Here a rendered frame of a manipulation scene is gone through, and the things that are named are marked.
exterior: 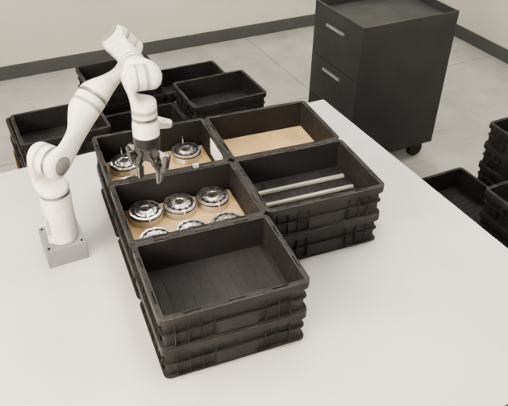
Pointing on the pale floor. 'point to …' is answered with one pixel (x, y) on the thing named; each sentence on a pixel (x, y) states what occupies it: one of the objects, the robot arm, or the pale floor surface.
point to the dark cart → (383, 65)
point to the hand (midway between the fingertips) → (150, 176)
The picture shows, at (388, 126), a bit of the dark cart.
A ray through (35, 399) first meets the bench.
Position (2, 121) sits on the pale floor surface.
